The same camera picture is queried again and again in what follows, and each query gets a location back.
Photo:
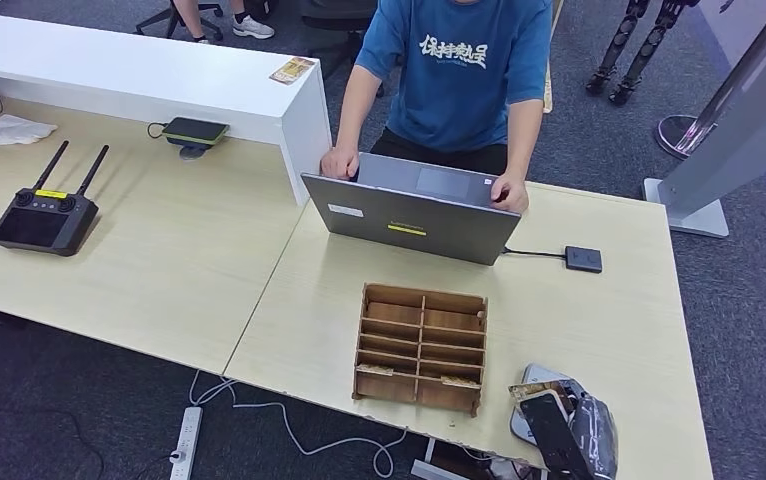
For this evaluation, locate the person's left hand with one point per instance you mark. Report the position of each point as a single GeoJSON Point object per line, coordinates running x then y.
{"type": "Point", "coordinates": [510, 193]}

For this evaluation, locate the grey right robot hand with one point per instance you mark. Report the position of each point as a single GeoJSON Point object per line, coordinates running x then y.
{"type": "Point", "coordinates": [595, 437]}

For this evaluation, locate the person's right hand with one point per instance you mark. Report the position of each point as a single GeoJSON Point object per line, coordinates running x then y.
{"type": "Point", "coordinates": [340, 162]}

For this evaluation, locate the yellow hotel key card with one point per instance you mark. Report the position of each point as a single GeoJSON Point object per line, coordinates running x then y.
{"type": "Point", "coordinates": [460, 382]}
{"type": "Point", "coordinates": [375, 370]}

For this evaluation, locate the wooden card organizer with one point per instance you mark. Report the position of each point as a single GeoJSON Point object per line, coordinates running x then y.
{"type": "Point", "coordinates": [423, 397]}

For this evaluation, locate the person's left forearm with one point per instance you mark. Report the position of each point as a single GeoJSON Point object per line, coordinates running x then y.
{"type": "Point", "coordinates": [523, 139]}

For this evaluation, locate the person's right forearm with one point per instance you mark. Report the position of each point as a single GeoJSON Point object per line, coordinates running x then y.
{"type": "Point", "coordinates": [356, 109]}

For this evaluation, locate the white card reader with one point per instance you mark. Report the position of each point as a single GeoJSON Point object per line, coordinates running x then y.
{"type": "Point", "coordinates": [535, 372]}

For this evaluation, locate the yellow printed card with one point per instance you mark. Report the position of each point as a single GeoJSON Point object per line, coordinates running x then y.
{"type": "Point", "coordinates": [292, 70]}

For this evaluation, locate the seated person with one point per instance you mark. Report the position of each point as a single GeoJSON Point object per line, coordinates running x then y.
{"type": "Point", "coordinates": [252, 28]}

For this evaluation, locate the black USB hub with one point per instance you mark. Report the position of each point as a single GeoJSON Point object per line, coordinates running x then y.
{"type": "Point", "coordinates": [583, 259]}

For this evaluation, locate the grey laptop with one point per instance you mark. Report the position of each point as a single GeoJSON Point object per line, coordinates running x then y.
{"type": "Point", "coordinates": [416, 225]}

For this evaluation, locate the black office chair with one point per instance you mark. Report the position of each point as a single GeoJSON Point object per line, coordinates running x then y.
{"type": "Point", "coordinates": [172, 20]}
{"type": "Point", "coordinates": [333, 26]}

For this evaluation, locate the black phone with green edge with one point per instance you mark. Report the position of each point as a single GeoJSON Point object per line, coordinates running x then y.
{"type": "Point", "coordinates": [194, 130]}

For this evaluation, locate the round grey charger stand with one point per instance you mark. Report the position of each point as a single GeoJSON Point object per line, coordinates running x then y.
{"type": "Point", "coordinates": [191, 153]}

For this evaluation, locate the chrome stanchion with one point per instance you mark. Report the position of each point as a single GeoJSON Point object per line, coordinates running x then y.
{"type": "Point", "coordinates": [678, 136]}

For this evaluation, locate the standing humanoid robot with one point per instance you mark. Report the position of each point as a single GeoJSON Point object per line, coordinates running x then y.
{"type": "Point", "coordinates": [625, 46]}

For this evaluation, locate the white reception counter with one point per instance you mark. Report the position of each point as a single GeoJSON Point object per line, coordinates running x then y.
{"type": "Point", "coordinates": [131, 73]}

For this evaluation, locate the grey kiosk stand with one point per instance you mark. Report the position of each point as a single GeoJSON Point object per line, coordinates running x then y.
{"type": "Point", "coordinates": [747, 126]}

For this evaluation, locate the black remote controller with antennas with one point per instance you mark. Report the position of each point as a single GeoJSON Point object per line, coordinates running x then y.
{"type": "Point", "coordinates": [42, 225]}

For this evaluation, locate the white power strip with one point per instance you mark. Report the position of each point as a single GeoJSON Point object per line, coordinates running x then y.
{"type": "Point", "coordinates": [186, 444]}

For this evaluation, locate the white crumpled tissue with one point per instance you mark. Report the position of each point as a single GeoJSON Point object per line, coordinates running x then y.
{"type": "Point", "coordinates": [12, 131]}

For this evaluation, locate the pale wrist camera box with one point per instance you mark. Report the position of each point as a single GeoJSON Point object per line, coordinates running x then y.
{"type": "Point", "coordinates": [552, 437]}

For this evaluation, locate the white desk leg frame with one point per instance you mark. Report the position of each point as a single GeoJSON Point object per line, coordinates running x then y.
{"type": "Point", "coordinates": [430, 469]}

